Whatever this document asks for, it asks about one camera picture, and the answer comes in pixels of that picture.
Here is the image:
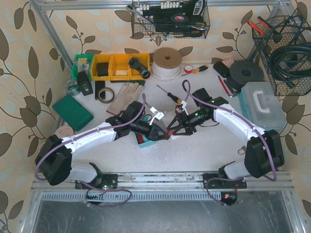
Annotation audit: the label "beige work glove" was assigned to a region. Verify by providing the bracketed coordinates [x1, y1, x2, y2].
[106, 83, 144, 115]

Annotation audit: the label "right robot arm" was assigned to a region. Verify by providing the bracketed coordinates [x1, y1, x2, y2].
[167, 80, 284, 182]

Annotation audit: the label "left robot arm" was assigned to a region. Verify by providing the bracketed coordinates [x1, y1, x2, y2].
[35, 101, 170, 186]

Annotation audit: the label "red spring in tray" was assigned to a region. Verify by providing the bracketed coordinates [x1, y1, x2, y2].
[137, 134, 144, 145]

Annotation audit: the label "turquoise plastic tray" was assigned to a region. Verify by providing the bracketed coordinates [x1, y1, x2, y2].
[135, 115, 156, 149]

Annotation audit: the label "black orange screwdriver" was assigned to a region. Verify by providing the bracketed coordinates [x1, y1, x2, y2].
[156, 85, 182, 104]

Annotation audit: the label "red tape roll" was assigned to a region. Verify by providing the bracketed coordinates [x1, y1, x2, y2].
[184, 65, 192, 74]

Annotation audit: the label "yellow black screwdriver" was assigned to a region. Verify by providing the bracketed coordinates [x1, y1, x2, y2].
[182, 65, 208, 77]

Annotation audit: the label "black sponge block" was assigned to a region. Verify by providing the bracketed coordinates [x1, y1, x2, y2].
[213, 61, 230, 78]

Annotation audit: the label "brown tape roll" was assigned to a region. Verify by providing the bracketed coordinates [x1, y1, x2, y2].
[97, 87, 115, 104]

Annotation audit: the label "brass padlock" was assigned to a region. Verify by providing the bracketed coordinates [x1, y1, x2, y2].
[238, 146, 246, 155]

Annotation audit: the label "black pipe fitting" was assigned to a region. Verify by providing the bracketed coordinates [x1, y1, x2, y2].
[128, 58, 151, 79]

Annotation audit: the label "clear turquoise storage box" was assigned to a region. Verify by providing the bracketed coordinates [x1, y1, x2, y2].
[238, 82, 286, 131]

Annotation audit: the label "yellow parts bin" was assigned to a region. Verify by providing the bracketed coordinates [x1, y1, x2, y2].
[91, 53, 151, 81]

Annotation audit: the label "green sanding block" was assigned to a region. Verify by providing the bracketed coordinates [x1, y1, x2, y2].
[52, 94, 94, 131]

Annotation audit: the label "black foam block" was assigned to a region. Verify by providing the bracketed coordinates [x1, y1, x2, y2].
[96, 62, 109, 77]

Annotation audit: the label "black measuring device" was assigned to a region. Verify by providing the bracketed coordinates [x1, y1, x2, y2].
[76, 71, 93, 96]

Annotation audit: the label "round beige power strip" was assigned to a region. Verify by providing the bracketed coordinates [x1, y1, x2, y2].
[55, 125, 74, 138]

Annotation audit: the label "glass jar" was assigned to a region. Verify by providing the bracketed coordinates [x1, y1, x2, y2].
[67, 79, 80, 96]

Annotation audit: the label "green parts bin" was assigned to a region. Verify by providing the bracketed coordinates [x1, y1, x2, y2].
[71, 54, 94, 81]

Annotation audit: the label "red handled hex key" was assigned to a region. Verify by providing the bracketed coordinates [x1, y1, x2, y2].
[217, 75, 239, 98]

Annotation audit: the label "white cable spool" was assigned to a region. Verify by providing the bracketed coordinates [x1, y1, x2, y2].
[152, 47, 182, 82]

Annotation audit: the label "black cable spool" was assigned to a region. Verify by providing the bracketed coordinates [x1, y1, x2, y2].
[226, 60, 264, 91]

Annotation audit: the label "top wire basket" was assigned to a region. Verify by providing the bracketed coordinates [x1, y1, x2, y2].
[126, 0, 210, 41]

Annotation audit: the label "wire basket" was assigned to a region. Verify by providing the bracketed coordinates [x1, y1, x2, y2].
[126, 0, 210, 41]
[252, 15, 311, 96]

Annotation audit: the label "black coiled hose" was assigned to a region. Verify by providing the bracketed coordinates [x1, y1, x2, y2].
[269, 43, 311, 85]

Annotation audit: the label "right wire basket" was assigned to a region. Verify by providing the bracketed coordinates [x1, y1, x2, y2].
[252, 15, 311, 96]

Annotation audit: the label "orange handled pliers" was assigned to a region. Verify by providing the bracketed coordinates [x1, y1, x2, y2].
[247, 16, 272, 36]

